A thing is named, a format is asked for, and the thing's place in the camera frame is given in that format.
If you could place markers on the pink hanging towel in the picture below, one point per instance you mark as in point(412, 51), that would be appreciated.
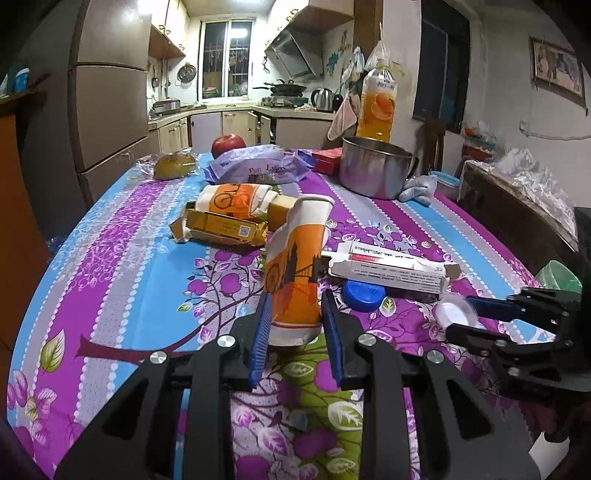
point(341, 120)

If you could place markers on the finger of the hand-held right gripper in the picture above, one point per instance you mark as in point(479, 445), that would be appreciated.
point(475, 337)
point(487, 307)

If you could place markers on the light blue basin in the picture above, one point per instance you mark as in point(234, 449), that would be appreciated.
point(448, 184)

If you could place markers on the metal pot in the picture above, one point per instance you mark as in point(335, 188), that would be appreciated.
point(369, 170)

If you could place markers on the red box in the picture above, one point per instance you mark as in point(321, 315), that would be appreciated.
point(328, 160)

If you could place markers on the blue bottle cap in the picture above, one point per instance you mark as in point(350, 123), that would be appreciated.
point(362, 295)

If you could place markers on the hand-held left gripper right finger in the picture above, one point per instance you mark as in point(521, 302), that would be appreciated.
point(332, 341)

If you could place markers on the grey stuffed toy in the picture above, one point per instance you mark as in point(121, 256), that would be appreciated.
point(420, 188)

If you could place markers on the range hood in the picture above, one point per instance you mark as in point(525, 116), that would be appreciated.
point(295, 50)

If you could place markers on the bin with green liner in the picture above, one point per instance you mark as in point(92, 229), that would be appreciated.
point(556, 277)

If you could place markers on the clutter pile by window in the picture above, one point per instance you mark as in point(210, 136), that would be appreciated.
point(480, 138)

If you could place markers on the orange juice bottle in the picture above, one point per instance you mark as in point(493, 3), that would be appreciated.
point(376, 106)

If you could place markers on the dark wooden table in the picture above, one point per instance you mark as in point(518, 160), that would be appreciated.
point(503, 217)

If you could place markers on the silver refrigerator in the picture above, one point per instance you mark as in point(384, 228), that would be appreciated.
point(111, 92)

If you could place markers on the blue cup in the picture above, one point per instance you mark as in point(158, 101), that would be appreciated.
point(21, 81)

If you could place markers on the bread in plastic bag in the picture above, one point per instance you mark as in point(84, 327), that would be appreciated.
point(174, 165)

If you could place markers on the framed wall picture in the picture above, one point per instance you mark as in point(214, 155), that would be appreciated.
point(556, 69)

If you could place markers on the black wok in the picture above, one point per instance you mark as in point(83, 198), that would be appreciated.
point(281, 86)

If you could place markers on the kitchen window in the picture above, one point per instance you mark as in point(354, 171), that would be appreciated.
point(226, 60)

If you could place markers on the kitchen cabinets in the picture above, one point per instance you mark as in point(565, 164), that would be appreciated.
point(221, 129)
point(168, 27)

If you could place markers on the purple floral tablecloth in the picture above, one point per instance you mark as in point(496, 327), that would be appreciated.
point(138, 277)

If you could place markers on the wooden chair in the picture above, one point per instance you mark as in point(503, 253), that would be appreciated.
point(434, 143)

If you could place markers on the yellow snack packet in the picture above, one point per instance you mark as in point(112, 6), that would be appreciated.
point(221, 226)

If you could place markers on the hanging clear plastic bag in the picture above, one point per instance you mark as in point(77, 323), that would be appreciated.
point(385, 48)

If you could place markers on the steel kettle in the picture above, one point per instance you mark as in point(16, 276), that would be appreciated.
point(322, 100)

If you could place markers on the tall orange print paper cup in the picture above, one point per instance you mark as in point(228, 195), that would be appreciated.
point(295, 258)

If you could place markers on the dark window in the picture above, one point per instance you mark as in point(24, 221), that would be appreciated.
point(438, 69)

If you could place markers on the electric cooker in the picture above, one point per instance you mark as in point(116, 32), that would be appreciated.
point(165, 107)

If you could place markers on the upper kitchen cabinets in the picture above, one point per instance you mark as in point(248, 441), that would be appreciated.
point(168, 27)

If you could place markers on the wooden cabinet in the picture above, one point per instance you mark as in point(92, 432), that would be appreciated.
point(18, 207)

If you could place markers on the white plastic sheet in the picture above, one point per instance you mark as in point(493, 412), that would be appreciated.
point(535, 180)

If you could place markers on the lower kitchen cabinets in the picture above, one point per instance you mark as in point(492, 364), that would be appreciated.
point(221, 129)

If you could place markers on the red apple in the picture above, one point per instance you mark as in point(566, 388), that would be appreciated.
point(226, 144)

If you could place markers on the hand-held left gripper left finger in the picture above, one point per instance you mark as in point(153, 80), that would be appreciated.
point(261, 341)

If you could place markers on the white medicine box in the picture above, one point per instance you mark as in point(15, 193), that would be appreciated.
point(392, 272)

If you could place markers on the crushed orange print paper cup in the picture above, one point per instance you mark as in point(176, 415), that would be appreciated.
point(231, 199)

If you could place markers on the white round cap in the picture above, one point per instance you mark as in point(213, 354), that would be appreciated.
point(452, 314)

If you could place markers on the purple plastic bag package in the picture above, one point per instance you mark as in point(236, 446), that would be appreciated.
point(258, 166)

